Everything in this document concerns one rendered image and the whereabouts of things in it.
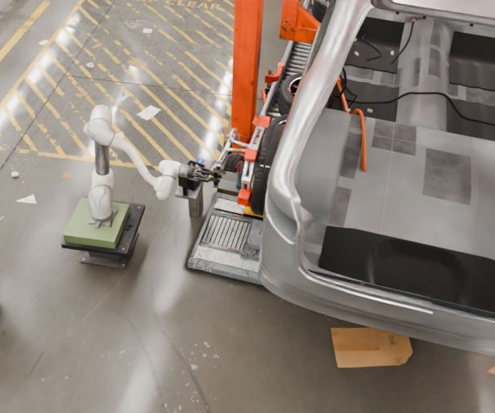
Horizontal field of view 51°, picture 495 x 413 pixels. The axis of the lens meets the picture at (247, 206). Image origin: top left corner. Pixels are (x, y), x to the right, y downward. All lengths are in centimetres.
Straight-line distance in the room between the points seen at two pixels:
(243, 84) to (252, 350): 189
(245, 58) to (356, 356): 221
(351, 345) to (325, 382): 34
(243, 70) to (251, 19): 39
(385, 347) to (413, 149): 141
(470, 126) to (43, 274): 358
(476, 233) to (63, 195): 333
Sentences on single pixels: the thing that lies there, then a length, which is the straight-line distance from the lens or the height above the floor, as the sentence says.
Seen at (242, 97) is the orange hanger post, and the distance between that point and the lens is 391.
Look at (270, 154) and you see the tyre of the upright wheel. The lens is 338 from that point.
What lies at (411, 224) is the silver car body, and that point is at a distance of 343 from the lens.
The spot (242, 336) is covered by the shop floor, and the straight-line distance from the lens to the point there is 384.
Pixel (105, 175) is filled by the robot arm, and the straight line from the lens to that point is 397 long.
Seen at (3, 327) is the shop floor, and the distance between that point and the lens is 416.
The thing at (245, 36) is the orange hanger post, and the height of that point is 159.
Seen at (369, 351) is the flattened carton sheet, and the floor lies 1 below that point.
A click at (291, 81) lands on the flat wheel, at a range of 521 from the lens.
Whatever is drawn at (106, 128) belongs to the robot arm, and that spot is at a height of 118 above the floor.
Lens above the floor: 337
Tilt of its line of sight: 47 degrees down
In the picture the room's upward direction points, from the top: 4 degrees clockwise
